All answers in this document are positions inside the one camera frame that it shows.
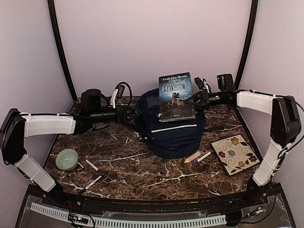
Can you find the floral square ceramic plate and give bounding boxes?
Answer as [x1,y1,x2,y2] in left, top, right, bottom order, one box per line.
[211,134,260,176]

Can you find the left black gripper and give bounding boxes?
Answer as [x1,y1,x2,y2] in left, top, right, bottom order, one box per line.
[90,104,142,124]

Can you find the blue capped white marker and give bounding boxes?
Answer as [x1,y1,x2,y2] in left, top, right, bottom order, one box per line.
[192,152,211,165]

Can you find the red capped white marker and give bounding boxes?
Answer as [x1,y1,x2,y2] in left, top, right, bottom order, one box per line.
[82,157,98,171]

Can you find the pink highlighter pen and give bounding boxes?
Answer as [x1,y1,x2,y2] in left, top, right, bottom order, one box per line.
[184,151,201,163]

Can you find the left black frame post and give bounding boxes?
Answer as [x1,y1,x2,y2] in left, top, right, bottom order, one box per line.
[47,0,77,102]

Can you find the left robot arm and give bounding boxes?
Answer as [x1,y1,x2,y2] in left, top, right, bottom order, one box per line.
[0,88,141,207]

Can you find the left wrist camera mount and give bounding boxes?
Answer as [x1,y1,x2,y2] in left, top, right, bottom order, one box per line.
[110,85,125,108]

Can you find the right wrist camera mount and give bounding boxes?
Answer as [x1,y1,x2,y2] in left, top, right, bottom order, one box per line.
[194,77,211,93]

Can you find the right black frame post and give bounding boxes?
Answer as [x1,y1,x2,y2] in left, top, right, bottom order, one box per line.
[235,0,258,89]

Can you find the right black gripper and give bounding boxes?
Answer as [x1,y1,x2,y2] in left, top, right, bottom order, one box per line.
[185,89,226,110]

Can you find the small green circuit board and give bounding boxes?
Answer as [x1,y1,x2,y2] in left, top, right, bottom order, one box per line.
[68,213,88,223]

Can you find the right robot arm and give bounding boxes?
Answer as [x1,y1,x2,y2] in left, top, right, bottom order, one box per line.
[187,74,302,206]

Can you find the black capped white marker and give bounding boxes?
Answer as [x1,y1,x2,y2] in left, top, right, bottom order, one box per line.
[79,175,102,194]

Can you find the dark blue hardcover book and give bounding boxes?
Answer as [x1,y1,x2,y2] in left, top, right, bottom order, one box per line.
[159,72,195,122]

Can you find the white slotted cable duct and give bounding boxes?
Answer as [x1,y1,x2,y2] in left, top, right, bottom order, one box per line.
[30,203,227,228]

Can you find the navy blue backpack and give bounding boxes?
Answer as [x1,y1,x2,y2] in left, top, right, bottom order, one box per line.
[136,88,224,159]

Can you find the black front rail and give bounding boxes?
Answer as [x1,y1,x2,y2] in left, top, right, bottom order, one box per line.
[63,192,247,213]

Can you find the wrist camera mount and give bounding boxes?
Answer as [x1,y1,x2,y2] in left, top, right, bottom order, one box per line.
[194,77,211,93]
[110,85,125,108]

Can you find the black frame post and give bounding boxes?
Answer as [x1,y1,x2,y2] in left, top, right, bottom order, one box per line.
[235,0,258,89]
[47,0,77,102]

